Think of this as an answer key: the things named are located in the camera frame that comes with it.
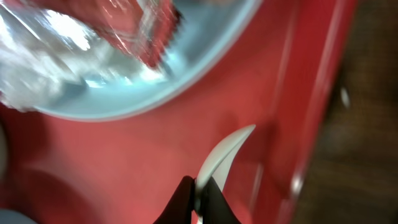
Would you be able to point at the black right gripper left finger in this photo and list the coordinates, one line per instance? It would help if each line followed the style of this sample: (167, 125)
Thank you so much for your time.
(179, 208)

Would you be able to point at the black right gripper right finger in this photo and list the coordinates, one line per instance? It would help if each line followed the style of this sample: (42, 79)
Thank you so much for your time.
(214, 208)

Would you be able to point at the white plastic spoon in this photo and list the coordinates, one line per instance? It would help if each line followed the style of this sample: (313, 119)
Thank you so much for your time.
(218, 163)

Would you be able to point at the red plastic tray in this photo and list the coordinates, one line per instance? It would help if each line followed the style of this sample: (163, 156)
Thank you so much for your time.
(277, 76)

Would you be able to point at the light blue bowl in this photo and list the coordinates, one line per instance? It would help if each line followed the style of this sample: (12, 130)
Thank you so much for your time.
(13, 217)

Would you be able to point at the light blue plate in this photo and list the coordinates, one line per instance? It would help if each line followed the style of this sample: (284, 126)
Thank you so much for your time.
(207, 29)

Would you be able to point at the red snack wrapper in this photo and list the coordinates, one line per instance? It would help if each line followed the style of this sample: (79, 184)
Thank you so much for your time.
(141, 29)

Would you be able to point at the white crumpled napkin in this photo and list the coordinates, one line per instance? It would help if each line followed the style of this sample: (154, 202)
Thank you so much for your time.
(43, 51)

